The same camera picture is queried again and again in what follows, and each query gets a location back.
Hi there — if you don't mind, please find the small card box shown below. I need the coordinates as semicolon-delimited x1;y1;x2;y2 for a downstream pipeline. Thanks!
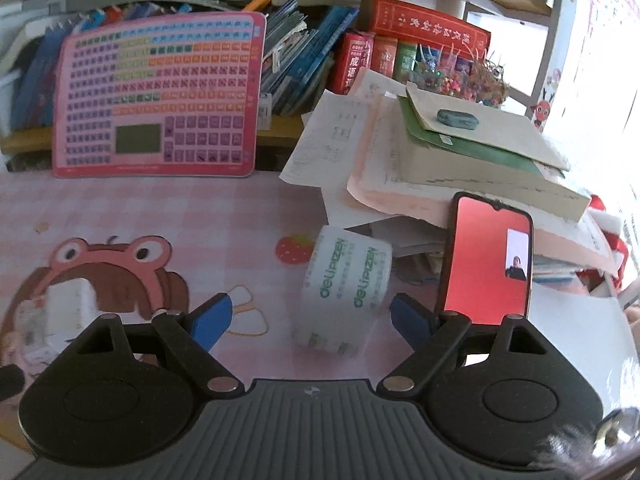
14;300;56;364

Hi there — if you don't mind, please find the red santa hat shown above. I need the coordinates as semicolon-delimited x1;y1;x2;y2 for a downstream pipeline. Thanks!
577;194;629;292

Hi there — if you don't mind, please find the pink keyboard learning tablet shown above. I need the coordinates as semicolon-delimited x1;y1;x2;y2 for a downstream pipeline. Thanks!
52;11;267;178

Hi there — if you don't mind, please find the red dictionary box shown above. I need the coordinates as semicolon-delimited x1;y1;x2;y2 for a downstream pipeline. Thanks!
357;0;491;61

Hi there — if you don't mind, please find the row of blue books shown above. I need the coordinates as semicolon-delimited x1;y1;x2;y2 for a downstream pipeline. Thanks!
8;0;362;131

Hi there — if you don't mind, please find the large white charger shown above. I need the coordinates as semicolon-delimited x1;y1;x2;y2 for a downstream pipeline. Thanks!
44;278;99;353

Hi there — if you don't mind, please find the alphabet wall poster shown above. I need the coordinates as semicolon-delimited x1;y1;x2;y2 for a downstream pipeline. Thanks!
541;0;639;140

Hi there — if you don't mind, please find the pink checkered table mat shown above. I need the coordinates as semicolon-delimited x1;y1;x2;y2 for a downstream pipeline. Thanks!
1;171;410;386

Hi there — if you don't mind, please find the stack of papers and books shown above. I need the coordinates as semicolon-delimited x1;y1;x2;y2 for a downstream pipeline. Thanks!
280;68;618;274

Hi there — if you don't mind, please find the white tape roll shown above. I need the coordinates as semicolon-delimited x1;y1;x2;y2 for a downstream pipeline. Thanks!
293;226;393;356

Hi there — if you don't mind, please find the black smartphone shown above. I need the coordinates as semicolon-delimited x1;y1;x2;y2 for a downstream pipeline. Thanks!
436;192;534;325

